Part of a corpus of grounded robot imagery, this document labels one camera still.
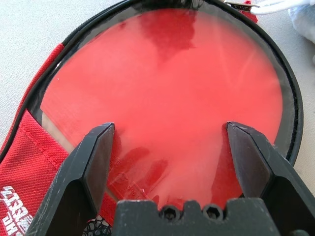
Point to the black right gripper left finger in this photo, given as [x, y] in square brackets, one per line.
[73, 177]

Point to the black red paddle case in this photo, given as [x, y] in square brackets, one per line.
[32, 147]

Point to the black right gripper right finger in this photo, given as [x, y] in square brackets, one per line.
[268, 172]

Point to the red ping-pong paddle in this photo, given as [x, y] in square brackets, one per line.
[160, 86]

